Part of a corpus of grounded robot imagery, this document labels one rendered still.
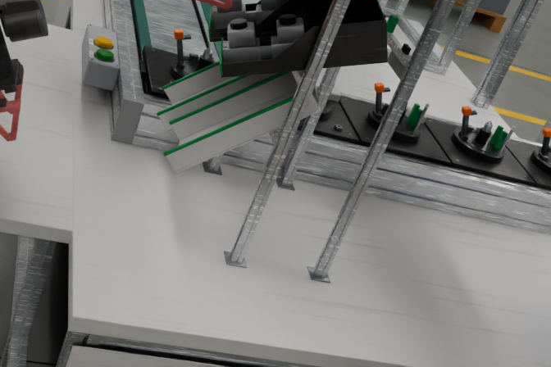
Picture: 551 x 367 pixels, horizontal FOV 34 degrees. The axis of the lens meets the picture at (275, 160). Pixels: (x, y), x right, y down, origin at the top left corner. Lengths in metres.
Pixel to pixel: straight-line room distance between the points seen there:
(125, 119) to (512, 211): 0.97
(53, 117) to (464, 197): 0.97
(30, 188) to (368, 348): 0.67
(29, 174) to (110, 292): 0.34
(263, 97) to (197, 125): 0.14
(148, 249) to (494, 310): 0.73
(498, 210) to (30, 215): 1.16
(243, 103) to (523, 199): 0.86
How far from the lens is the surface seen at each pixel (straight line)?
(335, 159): 2.01
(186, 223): 1.71
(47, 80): 2.07
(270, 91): 1.65
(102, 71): 1.99
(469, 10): 3.10
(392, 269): 1.84
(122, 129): 1.89
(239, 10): 1.68
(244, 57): 1.54
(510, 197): 2.24
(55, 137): 1.85
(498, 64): 2.96
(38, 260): 2.25
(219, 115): 1.67
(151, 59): 2.06
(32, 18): 1.47
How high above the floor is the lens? 1.75
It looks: 25 degrees down
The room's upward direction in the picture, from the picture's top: 22 degrees clockwise
